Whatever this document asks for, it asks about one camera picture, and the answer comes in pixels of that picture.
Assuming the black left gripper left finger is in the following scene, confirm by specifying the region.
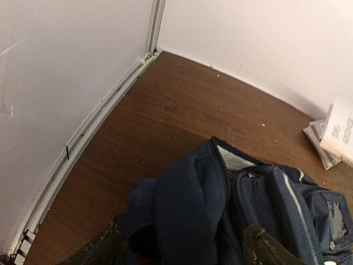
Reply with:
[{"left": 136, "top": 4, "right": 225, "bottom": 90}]
[{"left": 58, "top": 222, "right": 123, "bottom": 265}]

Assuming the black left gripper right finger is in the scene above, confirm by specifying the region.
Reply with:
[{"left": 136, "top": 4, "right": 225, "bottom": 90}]
[{"left": 243, "top": 225, "right": 305, "bottom": 265}]

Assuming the navy blue student backpack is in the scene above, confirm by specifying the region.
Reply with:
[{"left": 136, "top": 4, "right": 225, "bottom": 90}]
[{"left": 115, "top": 137, "right": 352, "bottom": 264}]

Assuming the black white illustrated book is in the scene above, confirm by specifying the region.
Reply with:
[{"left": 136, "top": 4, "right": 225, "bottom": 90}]
[{"left": 302, "top": 119, "right": 343, "bottom": 171}]

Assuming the left wall base rail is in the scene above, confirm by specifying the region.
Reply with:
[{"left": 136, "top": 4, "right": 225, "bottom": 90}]
[{"left": 7, "top": 52, "right": 159, "bottom": 264}]

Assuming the left aluminium corner post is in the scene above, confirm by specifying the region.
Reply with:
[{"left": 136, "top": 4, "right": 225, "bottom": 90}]
[{"left": 140, "top": 0, "right": 165, "bottom": 65}]

